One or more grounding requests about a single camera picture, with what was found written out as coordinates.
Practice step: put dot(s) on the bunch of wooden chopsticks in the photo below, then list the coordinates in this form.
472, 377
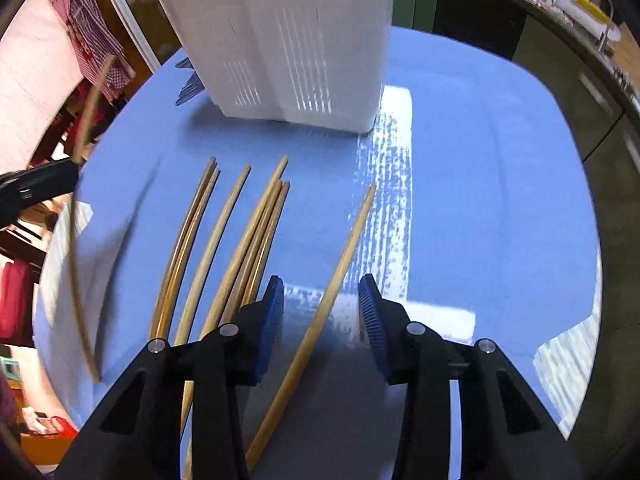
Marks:
262, 230

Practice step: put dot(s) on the white plastic utensil holder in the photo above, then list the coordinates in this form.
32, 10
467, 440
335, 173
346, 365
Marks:
280, 50

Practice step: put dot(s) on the single wooden chopstick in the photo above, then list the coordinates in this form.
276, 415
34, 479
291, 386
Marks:
91, 107
324, 300

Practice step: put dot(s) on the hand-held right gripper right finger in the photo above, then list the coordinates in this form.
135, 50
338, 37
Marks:
372, 327

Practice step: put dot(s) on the chrome kitchen faucet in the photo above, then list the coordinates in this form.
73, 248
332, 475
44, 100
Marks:
606, 35

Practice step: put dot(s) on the dark wooden chair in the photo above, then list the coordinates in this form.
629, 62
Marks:
20, 232

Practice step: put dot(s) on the white door frame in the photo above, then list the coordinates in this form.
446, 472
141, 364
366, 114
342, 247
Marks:
125, 10

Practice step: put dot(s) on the dark kitchen countertop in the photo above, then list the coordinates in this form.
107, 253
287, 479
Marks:
560, 17

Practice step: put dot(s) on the red checkered cloth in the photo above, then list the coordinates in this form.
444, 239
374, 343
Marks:
85, 25

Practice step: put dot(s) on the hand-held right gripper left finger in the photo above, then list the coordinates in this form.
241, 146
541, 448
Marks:
270, 332

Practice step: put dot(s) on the yellow sponge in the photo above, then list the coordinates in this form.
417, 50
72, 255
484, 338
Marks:
590, 4

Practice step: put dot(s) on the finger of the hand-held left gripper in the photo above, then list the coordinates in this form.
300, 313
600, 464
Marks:
40, 185

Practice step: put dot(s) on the blue star print tablecloth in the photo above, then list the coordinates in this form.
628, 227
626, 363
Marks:
475, 185

